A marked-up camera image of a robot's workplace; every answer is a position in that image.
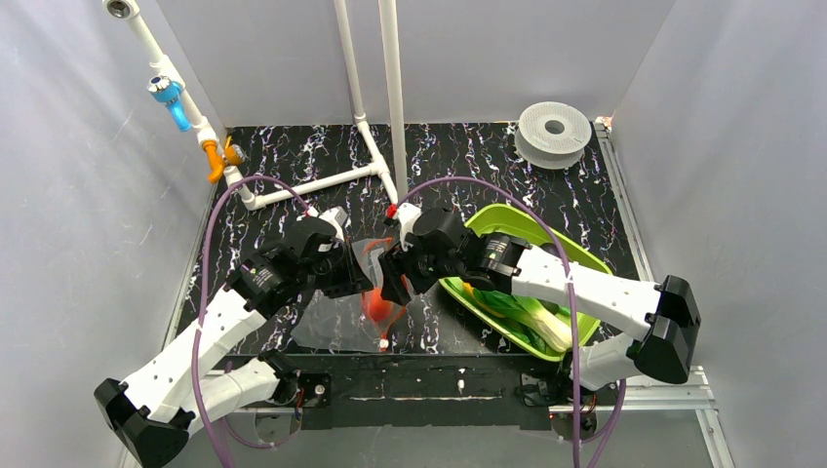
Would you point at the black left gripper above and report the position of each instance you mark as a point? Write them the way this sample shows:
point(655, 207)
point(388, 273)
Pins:
point(352, 276)

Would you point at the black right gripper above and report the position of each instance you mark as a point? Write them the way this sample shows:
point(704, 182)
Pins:
point(395, 276)

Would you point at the clear zip bag orange zipper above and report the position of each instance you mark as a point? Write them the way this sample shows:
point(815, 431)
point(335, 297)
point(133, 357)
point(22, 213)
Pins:
point(354, 323)

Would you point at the red toy strawberry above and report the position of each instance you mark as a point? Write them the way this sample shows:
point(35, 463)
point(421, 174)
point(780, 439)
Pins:
point(375, 307)

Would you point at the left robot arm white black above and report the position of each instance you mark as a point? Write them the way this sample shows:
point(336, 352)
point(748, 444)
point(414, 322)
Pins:
point(155, 410)

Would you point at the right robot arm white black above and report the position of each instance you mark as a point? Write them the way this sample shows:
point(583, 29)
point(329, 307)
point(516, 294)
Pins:
point(658, 322)

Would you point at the lime green tray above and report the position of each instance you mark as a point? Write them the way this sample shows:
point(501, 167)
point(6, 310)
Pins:
point(538, 273)

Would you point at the toy bok choy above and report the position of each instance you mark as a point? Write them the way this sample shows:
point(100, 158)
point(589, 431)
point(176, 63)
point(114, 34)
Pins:
point(543, 326)

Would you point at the orange valve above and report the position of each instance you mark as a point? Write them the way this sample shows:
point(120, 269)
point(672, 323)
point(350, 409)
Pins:
point(219, 159)

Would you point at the white filament spool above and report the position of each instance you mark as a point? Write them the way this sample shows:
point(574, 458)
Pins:
point(552, 135)

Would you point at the blue valve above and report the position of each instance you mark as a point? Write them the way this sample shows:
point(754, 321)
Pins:
point(168, 92)

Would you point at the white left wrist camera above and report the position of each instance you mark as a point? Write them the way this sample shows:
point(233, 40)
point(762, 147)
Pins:
point(337, 217)

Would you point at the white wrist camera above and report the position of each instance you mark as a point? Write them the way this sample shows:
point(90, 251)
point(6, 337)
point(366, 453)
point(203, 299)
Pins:
point(337, 217)
point(403, 216)

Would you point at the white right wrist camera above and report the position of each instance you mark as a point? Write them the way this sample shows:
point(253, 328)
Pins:
point(403, 216)

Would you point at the aluminium rail frame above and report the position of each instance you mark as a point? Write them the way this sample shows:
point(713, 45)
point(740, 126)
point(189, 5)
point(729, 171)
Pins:
point(440, 354)

